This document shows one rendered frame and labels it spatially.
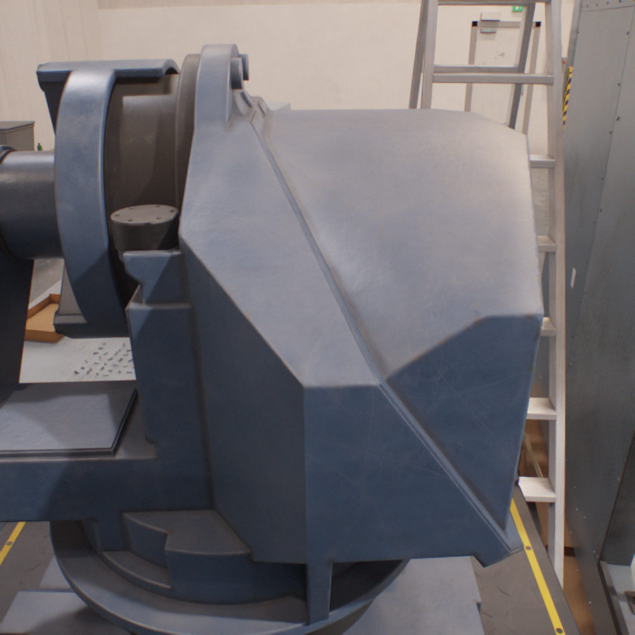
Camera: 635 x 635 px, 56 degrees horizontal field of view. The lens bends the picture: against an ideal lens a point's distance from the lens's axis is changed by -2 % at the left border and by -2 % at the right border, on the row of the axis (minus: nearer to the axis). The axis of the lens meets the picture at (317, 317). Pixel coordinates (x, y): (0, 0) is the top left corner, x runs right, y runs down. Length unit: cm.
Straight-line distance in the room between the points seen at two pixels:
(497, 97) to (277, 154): 1086
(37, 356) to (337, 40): 917
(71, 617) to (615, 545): 186
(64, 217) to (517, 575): 81
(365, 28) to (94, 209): 1081
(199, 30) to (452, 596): 1152
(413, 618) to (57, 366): 240
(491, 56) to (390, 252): 1092
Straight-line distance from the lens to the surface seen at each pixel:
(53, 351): 310
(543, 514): 283
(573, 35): 1152
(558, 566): 193
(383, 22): 1131
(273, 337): 40
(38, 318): 348
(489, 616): 98
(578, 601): 254
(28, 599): 84
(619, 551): 236
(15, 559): 113
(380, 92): 1136
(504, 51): 1136
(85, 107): 64
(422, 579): 80
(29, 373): 295
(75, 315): 70
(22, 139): 889
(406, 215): 48
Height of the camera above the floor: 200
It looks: 25 degrees down
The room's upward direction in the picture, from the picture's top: straight up
